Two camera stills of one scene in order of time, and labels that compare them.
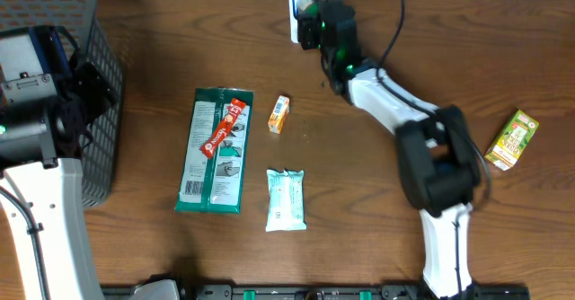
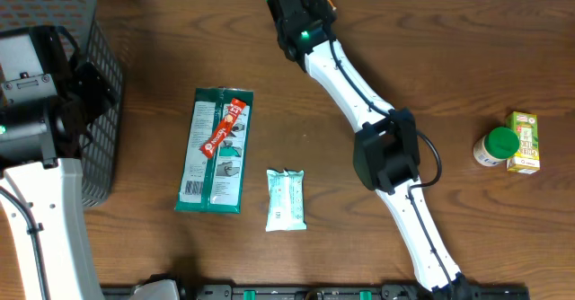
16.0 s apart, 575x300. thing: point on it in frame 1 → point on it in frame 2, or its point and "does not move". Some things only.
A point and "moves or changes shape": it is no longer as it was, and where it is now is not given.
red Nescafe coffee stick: x=228 y=119 does not move
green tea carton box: x=512 y=141 → x=527 y=155
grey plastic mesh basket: x=69 y=3 does not move
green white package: x=215 y=184 does not move
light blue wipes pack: x=286 y=200 does not move
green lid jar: x=312 y=10 moves or changes shape
